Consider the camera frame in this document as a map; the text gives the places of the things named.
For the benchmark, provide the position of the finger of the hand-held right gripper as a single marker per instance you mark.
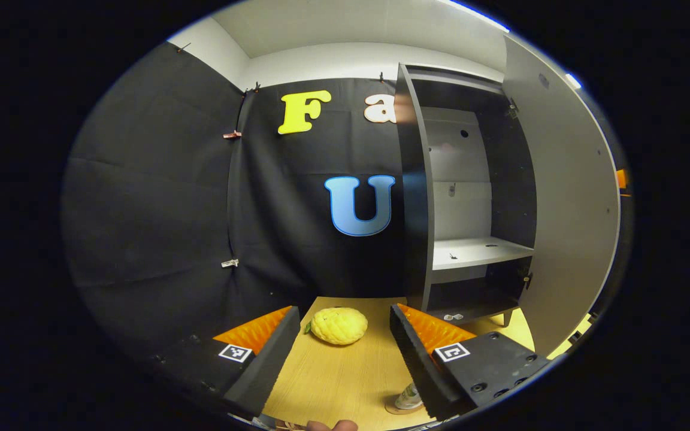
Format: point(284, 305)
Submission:
point(622, 179)

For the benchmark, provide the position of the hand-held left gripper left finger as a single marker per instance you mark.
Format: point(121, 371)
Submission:
point(264, 371)

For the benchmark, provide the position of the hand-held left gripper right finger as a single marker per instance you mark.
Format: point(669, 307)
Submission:
point(420, 371)

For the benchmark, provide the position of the white bottle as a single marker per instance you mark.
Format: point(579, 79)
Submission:
point(408, 396)

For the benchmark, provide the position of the round brown coaster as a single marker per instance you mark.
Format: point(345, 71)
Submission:
point(390, 409)

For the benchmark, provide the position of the beige cabinet door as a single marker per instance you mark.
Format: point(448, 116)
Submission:
point(560, 209)

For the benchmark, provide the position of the dark grey cabinet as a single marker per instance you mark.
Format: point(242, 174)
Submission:
point(471, 251)

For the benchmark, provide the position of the yellow lemon plush toy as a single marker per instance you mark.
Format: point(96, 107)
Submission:
point(339, 326)

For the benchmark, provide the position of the small ceiling light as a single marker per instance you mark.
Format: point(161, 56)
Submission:
point(573, 81)

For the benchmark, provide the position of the white clip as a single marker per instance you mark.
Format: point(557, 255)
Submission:
point(229, 263)

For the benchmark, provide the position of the black backdrop cloth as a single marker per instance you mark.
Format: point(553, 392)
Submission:
point(153, 209)

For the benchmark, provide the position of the pink clip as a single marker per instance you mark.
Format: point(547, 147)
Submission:
point(232, 134)

